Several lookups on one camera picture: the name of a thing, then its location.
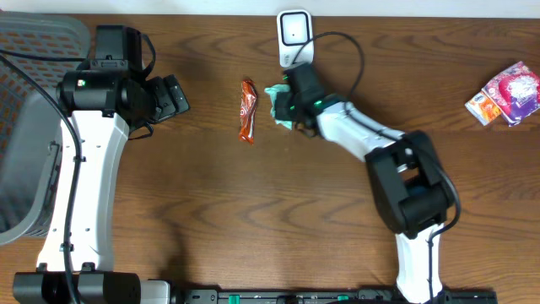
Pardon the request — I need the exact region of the teal wipes packet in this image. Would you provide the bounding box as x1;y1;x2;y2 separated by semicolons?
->
264;83;294;131

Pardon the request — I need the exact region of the red snack wrapper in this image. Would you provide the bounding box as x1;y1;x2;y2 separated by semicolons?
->
239;79;257;144

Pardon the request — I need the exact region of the orange tissue pack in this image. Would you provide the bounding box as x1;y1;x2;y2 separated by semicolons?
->
465;91;501;126

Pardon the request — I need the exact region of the purple Carefree pad package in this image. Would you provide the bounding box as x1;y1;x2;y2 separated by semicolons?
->
483;62;539;127

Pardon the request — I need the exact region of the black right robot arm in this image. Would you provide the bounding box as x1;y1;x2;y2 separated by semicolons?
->
275;62;461;303

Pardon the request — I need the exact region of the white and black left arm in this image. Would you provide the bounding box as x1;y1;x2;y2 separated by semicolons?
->
1;25;190;303

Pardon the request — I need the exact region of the white barcode scanner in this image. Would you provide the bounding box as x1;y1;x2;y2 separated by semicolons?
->
277;9;313;68

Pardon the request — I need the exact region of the grey plastic mesh basket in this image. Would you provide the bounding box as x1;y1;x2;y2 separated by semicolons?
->
1;12;90;244

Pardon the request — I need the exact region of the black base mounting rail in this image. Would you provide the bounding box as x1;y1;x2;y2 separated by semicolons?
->
177;287;498;304

